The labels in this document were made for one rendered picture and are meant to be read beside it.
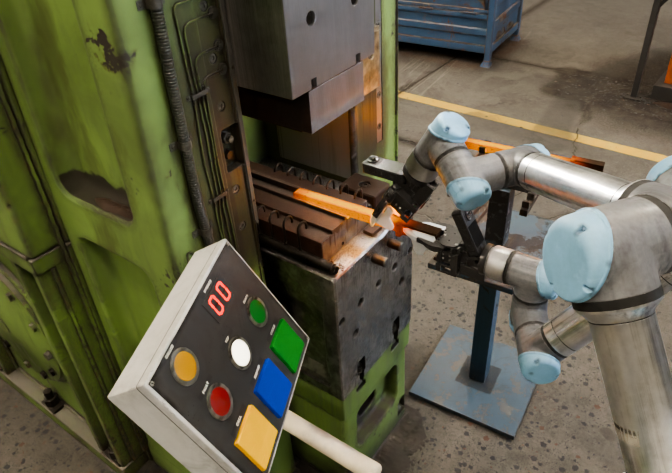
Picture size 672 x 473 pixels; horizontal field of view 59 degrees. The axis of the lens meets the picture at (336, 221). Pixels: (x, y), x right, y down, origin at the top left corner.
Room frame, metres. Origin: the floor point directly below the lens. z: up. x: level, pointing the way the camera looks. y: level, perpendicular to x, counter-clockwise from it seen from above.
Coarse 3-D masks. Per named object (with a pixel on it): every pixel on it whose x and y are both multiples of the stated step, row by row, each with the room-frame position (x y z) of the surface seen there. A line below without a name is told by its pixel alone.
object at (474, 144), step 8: (472, 144) 1.66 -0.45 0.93; (480, 144) 1.65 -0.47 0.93; (488, 144) 1.65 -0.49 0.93; (496, 144) 1.65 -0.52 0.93; (488, 152) 1.64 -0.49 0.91; (568, 160) 1.52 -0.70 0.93; (576, 160) 1.50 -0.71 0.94; (584, 160) 1.50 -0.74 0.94; (592, 160) 1.49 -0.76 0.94; (592, 168) 1.48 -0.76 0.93; (600, 168) 1.47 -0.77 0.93
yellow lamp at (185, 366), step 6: (180, 354) 0.62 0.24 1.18; (186, 354) 0.62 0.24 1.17; (180, 360) 0.61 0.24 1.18; (186, 360) 0.62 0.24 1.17; (192, 360) 0.62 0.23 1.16; (174, 366) 0.60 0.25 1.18; (180, 366) 0.60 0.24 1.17; (186, 366) 0.61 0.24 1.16; (192, 366) 0.61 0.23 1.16; (180, 372) 0.59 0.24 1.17; (186, 372) 0.60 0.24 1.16; (192, 372) 0.61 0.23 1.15; (180, 378) 0.59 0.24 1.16; (186, 378) 0.59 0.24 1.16; (192, 378) 0.60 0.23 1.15
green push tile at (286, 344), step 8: (280, 320) 0.82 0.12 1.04; (280, 328) 0.80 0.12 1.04; (288, 328) 0.81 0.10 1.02; (280, 336) 0.78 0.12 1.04; (288, 336) 0.80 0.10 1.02; (296, 336) 0.81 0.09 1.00; (272, 344) 0.76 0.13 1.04; (280, 344) 0.77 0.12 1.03; (288, 344) 0.78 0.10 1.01; (296, 344) 0.80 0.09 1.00; (280, 352) 0.75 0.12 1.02; (288, 352) 0.77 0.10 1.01; (296, 352) 0.78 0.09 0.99; (288, 360) 0.75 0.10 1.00; (296, 360) 0.77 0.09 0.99; (288, 368) 0.75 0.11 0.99; (296, 368) 0.75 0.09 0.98
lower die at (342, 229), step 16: (272, 176) 1.44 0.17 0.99; (288, 176) 1.43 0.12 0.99; (256, 192) 1.36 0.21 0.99; (272, 192) 1.35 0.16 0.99; (320, 192) 1.34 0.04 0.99; (336, 192) 1.33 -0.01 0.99; (272, 208) 1.28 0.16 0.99; (288, 208) 1.28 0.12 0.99; (304, 208) 1.27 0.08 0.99; (320, 208) 1.25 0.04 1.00; (272, 224) 1.22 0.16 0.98; (288, 224) 1.22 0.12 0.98; (304, 224) 1.21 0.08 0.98; (320, 224) 1.20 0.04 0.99; (336, 224) 1.19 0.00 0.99; (352, 224) 1.23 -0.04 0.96; (288, 240) 1.20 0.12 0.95; (304, 240) 1.16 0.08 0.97; (320, 240) 1.14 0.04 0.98; (336, 240) 1.18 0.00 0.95; (320, 256) 1.13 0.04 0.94
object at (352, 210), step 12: (300, 192) 1.32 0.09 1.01; (312, 192) 1.31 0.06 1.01; (324, 204) 1.26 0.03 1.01; (336, 204) 1.24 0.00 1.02; (348, 204) 1.24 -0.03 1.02; (348, 216) 1.21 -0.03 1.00; (360, 216) 1.19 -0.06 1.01; (396, 216) 1.16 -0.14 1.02; (396, 228) 1.12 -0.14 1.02; (420, 228) 1.10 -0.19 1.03; (432, 228) 1.09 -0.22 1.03
